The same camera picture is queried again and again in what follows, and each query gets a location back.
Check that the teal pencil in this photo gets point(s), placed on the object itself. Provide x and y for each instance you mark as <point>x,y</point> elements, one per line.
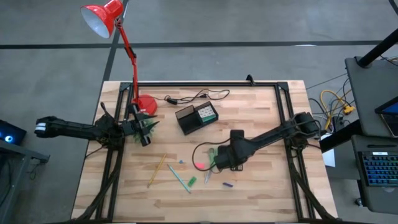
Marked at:
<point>178,178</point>

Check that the computer with blue light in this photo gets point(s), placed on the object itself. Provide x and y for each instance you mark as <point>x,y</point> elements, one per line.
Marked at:
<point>11,133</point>

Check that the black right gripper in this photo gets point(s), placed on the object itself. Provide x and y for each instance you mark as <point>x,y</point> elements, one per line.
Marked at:
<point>227,158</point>

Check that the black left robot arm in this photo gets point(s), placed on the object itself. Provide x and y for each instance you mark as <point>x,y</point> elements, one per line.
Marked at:
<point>71,127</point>

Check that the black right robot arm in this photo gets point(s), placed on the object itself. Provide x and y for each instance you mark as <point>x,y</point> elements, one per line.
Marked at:
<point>267,135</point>

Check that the dark grey side desk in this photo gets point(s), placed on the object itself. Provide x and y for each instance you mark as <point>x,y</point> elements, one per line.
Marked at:
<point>12,174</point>

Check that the black aluminium table frame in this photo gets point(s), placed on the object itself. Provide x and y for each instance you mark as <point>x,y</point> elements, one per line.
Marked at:
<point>202,84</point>

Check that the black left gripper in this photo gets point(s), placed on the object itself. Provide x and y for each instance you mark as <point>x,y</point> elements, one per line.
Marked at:
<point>133,127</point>

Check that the white paper sheet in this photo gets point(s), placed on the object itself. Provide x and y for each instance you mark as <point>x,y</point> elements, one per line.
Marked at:
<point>329,157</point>

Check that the red desk lamp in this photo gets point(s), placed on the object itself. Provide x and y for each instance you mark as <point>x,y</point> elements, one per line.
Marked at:
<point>146,104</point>

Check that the grey desk with pole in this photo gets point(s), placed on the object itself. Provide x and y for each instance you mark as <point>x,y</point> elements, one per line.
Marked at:
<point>370,93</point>

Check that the black pole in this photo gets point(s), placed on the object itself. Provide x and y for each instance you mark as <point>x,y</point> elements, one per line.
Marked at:
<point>376,51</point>

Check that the grey desk with keyboard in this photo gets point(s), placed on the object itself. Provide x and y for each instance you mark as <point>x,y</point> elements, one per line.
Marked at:
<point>379,199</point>

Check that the green sticky note pad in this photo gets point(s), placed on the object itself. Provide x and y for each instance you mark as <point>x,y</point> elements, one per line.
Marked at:
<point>207,113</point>

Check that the green eraser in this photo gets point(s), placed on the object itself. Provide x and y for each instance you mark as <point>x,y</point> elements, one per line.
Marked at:
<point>192,181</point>

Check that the purple eraser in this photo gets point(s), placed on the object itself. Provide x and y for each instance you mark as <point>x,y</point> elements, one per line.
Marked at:
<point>227,184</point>

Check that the laptop with blue screen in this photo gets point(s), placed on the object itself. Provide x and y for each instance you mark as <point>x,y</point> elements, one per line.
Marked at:
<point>390,116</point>

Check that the small black clamp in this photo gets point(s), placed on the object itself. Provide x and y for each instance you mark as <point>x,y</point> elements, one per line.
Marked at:
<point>250,79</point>

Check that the pink eraser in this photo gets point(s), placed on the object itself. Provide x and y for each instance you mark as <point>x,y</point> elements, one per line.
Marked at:
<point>200,165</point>

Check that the black mesh desk organizer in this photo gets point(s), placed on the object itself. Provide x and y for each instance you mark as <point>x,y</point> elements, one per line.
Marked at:
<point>189,123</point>

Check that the backlit keyboard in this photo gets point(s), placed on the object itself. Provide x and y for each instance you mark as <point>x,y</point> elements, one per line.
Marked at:
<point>381,169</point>

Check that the yellow pencil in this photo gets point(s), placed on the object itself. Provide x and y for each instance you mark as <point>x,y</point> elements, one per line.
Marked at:
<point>157,170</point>

